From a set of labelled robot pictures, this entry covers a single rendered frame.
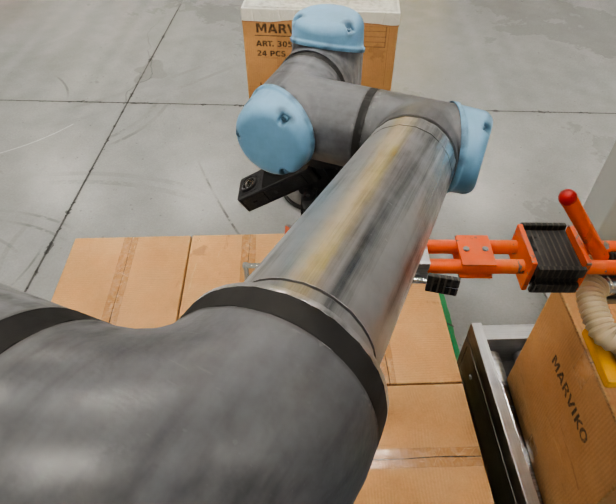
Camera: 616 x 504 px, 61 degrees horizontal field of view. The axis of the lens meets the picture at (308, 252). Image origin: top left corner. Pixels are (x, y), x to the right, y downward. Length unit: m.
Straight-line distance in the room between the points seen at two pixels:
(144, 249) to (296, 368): 1.69
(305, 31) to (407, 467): 1.07
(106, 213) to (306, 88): 2.47
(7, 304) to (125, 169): 2.99
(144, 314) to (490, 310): 1.46
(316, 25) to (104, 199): 2.52
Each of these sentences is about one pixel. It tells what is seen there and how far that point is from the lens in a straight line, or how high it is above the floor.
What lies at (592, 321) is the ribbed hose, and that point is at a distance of 0.88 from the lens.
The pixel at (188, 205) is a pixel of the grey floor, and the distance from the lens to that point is 2.83.
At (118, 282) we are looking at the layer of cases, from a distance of 1.77.
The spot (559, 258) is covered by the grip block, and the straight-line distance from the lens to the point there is 0.84.
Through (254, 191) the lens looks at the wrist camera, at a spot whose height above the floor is 1.38.
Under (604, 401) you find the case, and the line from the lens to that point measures 1.12.
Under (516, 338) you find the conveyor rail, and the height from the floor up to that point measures 0.59.
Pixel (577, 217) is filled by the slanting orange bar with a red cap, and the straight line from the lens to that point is 0.80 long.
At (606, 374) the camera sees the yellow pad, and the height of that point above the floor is 1.13.
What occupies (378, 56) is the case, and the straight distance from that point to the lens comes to 2.24.
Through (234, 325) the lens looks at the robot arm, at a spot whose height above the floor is 1.66.
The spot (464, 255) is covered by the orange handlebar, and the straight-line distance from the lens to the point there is 0.80.
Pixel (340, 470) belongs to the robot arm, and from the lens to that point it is 0.18.
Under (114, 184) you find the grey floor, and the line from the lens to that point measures 3.09.
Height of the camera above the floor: 1.80
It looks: 46 degrees down
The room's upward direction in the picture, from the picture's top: straight up
